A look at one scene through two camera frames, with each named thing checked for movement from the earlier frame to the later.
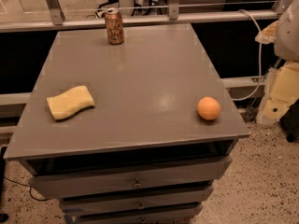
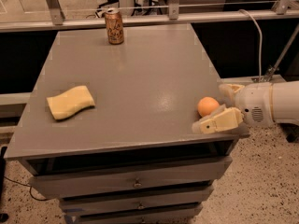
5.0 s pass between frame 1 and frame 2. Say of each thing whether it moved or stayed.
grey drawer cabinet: stayed
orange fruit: stayed
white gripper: moved
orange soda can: stayed
